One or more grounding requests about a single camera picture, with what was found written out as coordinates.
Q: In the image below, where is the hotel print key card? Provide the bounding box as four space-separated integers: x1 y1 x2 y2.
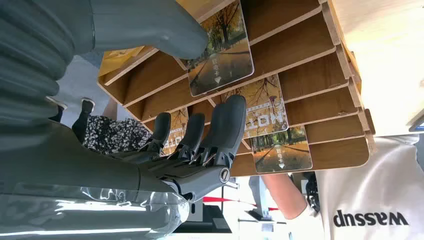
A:
219 74 289 140
160 107 190 157

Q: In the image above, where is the black dangling object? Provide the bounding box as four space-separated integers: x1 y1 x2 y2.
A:
304 171 322 214

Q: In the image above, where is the autumn tree key card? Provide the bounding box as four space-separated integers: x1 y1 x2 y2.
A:
250 125 314 174
186 0 255 98

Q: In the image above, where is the person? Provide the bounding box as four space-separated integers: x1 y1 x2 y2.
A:
286 133 424 240
46 96 154 156

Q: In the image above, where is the yellow bag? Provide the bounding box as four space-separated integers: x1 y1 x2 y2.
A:
98 45 146 78

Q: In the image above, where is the red barrier belt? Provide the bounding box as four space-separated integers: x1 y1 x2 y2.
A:
202 196 280 213

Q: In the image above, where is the black base stand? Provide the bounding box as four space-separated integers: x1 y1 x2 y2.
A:
172 203 233 235

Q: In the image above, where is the wooden slotted card rack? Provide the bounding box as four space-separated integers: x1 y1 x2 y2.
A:
97 0 377 178

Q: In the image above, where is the grey stanchion post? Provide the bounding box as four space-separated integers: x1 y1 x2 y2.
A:
247 175 274 221

